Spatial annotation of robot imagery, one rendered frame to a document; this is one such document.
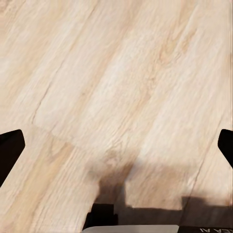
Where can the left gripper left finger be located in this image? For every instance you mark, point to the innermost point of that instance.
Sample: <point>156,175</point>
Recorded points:
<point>12,145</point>

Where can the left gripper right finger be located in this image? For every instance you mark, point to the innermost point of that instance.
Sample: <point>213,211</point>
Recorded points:
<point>225,144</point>

